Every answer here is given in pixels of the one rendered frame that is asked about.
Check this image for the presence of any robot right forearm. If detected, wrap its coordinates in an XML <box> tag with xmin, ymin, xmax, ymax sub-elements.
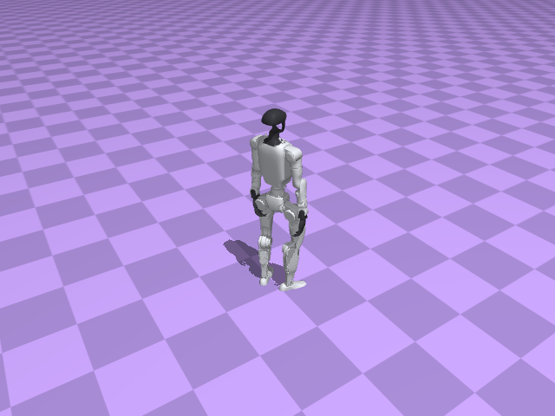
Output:
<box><xmin>295</xmin><ymin>179</ymin><xmax>309</xmax><ymax>216</ymax></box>

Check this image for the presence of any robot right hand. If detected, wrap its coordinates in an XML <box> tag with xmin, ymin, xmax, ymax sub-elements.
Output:
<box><xmin>292</xmin><ymin>210</ymin><xmax>308</xmax><ymax>237</ymax></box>

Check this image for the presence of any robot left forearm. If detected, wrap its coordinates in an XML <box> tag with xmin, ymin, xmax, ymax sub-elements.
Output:
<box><xmin>250</xmin><ymin>163</ymin><xmax>262</xmax><ymax>196</ymax></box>

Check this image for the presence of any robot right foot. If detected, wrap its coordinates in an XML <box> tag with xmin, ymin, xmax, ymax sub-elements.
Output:
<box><xmin>279</xmin><ymin>281</ymin><xmax>306</xmax><ymax>291</ymax></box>

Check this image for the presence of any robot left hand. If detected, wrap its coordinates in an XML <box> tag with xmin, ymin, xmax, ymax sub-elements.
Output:
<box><xmin>251</xmin><ymin>190</ymin><xmax>267</xmax><ymax>217</ymax></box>

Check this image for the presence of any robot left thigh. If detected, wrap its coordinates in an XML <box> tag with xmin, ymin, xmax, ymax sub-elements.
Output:
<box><xmin>255</xmin><ymin>193</ymin><xmax>275</xmax><ymax>249</ymax></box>

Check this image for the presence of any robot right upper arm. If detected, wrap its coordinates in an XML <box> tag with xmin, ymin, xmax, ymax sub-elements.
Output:
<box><xmin>284</xmin><ymin>146</ymin><xmax>303</xmax><ymax>189</ymax></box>

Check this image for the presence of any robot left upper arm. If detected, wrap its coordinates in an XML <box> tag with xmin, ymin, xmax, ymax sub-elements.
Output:
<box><xmin>250</xmin><ymin>135</ymin><xmax>264</xmax><ymax>172</ymax></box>

